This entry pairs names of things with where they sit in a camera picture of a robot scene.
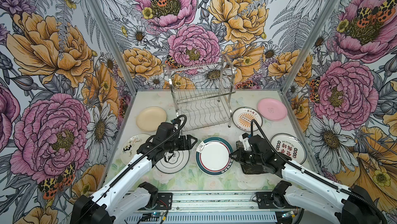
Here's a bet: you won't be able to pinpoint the white plate black rim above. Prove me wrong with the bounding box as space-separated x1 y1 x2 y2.
155 151 190 174

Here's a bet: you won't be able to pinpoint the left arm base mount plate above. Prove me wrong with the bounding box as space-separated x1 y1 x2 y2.
146 193 173 210

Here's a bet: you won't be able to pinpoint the green circuit board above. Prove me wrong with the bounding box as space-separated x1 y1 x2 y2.
142 212 165 219

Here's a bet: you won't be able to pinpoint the white plate orange sunburst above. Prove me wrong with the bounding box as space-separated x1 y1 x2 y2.
232 107 263 132

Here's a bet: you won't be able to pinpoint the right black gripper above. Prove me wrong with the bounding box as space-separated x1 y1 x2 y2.
228 147 264 168

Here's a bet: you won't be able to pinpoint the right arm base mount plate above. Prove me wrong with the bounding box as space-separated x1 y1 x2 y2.
253 191 278 210

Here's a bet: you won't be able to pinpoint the white plate red characters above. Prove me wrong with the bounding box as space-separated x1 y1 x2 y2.
270 134 307 165

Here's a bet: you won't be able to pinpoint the white plate with black drawing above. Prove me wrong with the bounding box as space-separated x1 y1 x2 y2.
120 134 150 165

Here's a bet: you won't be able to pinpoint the aluminium front rail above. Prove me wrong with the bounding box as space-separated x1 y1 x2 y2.
159 190 296 213

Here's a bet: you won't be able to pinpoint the pink round plate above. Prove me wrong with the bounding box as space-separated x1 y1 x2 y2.
257 98 287 121

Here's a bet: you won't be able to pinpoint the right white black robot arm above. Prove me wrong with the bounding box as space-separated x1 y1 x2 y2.
229 129 387 224

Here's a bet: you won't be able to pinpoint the cream round plate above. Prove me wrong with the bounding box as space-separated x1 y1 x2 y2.
136 107 167 132

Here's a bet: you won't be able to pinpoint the white vented panel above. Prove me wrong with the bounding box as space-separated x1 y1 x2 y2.
121 212 278 224

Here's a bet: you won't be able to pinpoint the white plate green red rim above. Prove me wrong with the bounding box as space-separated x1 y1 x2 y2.
195 137 233 176

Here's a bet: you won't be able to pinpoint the chrome wire dish rack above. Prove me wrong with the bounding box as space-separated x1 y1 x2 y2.
166 55 237 131

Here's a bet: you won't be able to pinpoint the black square floral plate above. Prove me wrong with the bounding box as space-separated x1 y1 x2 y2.
236 141 267 175

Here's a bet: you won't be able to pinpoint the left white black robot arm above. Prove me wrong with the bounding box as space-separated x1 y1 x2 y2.
70 115 197 224

